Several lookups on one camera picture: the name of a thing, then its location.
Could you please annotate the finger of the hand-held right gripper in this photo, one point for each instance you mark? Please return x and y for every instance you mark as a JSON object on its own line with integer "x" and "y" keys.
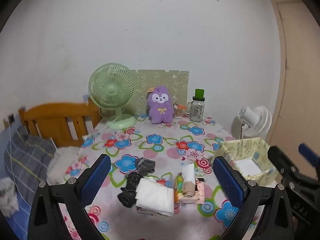
{"x": 306, "y": 153}
{"x": 280, "y": 157}

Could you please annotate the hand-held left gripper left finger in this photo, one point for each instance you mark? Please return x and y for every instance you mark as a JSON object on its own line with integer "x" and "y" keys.
{"x": 97, "y": 180}

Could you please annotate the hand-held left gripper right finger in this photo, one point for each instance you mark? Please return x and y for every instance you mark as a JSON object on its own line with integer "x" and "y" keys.
{"x": 228, "y": 182}

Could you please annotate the yellow cartoon paper box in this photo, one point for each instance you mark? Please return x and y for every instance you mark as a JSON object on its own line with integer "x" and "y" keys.
{"x": 260, "y": 152}

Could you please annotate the pink packet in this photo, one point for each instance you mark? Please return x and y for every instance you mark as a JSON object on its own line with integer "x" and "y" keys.
{"x": 200, "y": 195}

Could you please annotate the black cloth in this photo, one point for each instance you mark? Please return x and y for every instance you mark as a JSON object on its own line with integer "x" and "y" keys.
{"x": 130, "y": 187}

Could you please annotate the white tissue packet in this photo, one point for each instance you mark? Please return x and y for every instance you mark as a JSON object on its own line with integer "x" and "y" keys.
{"x": 188, "y": 172}

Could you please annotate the beige cloth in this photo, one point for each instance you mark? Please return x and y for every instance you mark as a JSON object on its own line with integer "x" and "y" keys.
{"x": 186, "y": 190}

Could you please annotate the grey sock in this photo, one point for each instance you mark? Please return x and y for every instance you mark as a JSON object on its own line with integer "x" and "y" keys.
{"x": 145, "y": 166}

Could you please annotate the green yellow packet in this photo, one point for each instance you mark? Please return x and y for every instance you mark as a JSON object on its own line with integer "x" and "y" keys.
{"x": 177, "y": 183}

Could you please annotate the white towel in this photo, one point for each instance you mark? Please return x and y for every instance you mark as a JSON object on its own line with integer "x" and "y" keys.
{"x": 155, "y": 196}

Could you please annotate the white fan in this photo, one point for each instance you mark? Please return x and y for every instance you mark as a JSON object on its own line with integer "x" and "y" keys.
{"x": 255, "y": 122}

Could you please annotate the beige door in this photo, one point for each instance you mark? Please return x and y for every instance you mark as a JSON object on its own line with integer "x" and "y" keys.
{"x": 300, "y": 80}

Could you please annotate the grey plaid blanket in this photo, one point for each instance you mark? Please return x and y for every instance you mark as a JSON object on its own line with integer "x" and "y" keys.
{"x": 27, "y": 155}

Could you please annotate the glass mug jar green lid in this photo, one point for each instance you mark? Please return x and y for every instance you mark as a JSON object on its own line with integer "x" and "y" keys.
{"x": 196, "y": 110}

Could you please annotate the cotton swab jar orange lid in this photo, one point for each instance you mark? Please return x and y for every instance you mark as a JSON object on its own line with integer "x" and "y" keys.
{"x": 178, "y": 111}

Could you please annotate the blue striped bed sheet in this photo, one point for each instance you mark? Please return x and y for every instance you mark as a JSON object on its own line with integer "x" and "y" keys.
{"x": 17, "y": 220}

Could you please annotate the green desk fan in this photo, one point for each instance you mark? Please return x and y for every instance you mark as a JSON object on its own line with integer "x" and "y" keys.
{"x": 111, "y": 90}

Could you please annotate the grey white fluffy cloth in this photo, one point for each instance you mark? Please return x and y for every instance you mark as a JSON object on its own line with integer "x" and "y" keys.
{"x": 7, "y": 200}

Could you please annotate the purple plush toy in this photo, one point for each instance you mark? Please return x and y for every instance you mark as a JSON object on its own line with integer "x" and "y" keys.
{"x": 160, "y": 107}

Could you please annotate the green patterned board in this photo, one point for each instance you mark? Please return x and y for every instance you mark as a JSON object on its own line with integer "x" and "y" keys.
{"x": 175, "y": 80}

